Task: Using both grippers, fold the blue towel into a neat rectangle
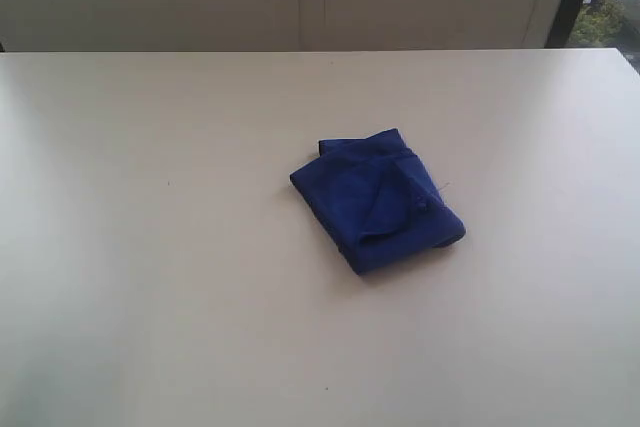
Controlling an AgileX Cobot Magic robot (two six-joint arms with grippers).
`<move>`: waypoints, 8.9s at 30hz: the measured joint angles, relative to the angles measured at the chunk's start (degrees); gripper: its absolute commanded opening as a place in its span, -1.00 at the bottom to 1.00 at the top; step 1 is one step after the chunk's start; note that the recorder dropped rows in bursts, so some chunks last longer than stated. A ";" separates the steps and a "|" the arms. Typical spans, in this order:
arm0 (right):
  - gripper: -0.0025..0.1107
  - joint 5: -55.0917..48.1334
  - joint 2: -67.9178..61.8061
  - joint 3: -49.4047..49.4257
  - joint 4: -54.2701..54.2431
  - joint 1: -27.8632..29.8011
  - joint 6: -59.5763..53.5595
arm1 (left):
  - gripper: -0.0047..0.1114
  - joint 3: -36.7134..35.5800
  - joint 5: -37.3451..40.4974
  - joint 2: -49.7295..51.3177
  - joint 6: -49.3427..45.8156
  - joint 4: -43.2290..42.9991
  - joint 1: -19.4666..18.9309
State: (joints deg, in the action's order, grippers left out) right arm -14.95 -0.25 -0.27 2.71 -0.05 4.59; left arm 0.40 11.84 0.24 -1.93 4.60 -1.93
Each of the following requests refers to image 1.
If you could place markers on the blue microfiber towel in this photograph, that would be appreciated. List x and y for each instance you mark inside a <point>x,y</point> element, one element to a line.
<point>376,200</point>

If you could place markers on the green tree outside window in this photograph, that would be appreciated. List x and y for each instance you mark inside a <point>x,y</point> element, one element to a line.
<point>597,24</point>

